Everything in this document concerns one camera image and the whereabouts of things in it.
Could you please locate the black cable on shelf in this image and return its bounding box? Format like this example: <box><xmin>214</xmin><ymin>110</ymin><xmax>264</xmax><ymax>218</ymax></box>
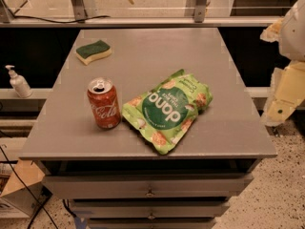
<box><xmin>12</xmin><ymin>13</ymin><xmax>111</xmax><ymax>25</ymax></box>

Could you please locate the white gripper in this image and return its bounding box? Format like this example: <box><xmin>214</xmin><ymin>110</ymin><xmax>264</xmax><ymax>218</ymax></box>
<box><xmin>260</xmin><ymin>0</ymin><xmax>305</xmax><ymax>127</ymax></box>

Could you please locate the grey metal frame post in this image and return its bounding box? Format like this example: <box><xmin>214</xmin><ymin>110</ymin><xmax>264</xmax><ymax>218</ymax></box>
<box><xmin>184</xmin><ymin>0</ymin><xmax>208</xmax><ymax>23</ymax></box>
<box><xmin>71</xmin><ymin>0</ymin><xmax>97</xmax><ymax>20</ymax></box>

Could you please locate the green yellow sponge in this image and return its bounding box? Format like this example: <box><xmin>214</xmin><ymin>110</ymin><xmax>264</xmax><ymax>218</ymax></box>
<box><xmin>76</xmin><ymin>40</ymin><xmax>112</xmax><ymax>65</ymax></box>

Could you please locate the black cable on floor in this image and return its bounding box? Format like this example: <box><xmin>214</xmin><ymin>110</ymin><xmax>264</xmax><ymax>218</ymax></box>
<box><xmin>0</xmin><ymin>143</ymin><xmax>60</xmax><ymax>229</ymax></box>

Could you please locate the white pump soap bottle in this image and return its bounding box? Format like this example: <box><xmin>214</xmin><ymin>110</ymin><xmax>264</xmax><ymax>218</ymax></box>
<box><xmin>6</xmin><ymin>65</ymin><xmax>32</xmax><ymax>98</ymax></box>

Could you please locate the green chips bag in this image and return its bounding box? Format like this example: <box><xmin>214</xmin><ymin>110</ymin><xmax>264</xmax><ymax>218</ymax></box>
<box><xmin>122</xmin><ymin>70</ymin><xmax>213</xmax><ymax>155</ymax></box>

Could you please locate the grey metal frame post right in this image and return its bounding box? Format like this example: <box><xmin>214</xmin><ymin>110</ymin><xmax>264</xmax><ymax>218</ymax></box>
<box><xmin>184</xmin><ymin>0</ymin><xmax>208</xmax><ymax>23</ymax></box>

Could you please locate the grey drawer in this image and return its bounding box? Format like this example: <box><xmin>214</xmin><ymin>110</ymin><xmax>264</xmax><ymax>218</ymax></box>
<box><xmin>43</xmin><ymin>174</ymin><xmax>254</xmax><ymax>199</ymax></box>
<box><xmin>71</xmin><ymin>199</ymin><xmax>229</xmax><ymax>219</ymax></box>

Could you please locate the grey drawer cabinet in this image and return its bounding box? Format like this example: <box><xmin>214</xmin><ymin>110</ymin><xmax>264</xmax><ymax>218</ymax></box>
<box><xmin>22</xmin><ymin>28</ymin><xmax>276</xmax><ymax>229</ymax></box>

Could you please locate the cardboard box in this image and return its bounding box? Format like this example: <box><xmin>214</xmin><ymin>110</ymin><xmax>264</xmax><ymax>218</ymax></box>
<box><xmin>0</xmin><ymin>160</ymin><xmax>45</xmax><ymax>219</ymax></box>

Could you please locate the middle grey drawer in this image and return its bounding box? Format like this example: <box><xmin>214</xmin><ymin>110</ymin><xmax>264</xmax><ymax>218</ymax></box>
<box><xmin>71</xmin><ymin>199</ymin><xmax>229</xmax><ymax>219</ymax></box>

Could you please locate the top grey drawer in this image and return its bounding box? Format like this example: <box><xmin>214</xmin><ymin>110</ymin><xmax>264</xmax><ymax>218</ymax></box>
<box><xmin>43</xmin><ymin>174</ymin><xmax>254</xmax><ymax>199</ymax></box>

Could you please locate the red coke can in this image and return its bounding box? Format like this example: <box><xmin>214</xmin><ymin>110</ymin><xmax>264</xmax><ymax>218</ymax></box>
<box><xmin>87</xmin><ymin>77</ymin><xmax>121</xmax><ymax>129</ymax></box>

